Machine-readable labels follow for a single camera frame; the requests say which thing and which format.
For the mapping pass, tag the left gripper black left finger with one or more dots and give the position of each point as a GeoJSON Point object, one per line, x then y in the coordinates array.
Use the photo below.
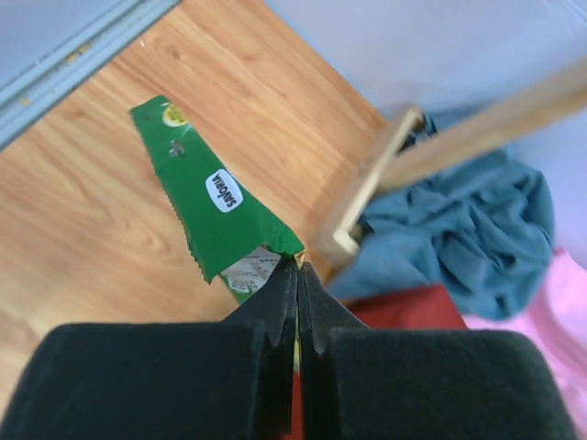
{"type": "Point", "coordinates": [231, 379]}

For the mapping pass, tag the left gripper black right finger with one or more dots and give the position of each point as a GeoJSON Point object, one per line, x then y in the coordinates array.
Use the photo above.
{"type": "Point", "coordinates": [364, 383]}

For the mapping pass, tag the red brown paper bag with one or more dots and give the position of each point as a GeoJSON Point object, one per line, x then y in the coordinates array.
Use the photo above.
{"type": "Point", "coordinates": [413, 309]}

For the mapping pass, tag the green yellow candy bag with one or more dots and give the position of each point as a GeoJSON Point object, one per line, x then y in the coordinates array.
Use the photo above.
{"type": "Point", "coordinates": [230, 233]}

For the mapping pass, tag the crumpled blue cloth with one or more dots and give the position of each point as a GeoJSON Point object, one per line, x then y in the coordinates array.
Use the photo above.
{"type": "Point", "coordinates": [484, 230]}

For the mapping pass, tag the pink t-shirt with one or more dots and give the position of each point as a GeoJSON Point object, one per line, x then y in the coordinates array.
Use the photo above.
{"type": "Point", "coordinates": [556, 322]}

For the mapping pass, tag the wooden clothes rack frame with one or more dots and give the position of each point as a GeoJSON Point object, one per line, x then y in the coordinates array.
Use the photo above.
{"type": "Point", "coordinates": [388, 166]}

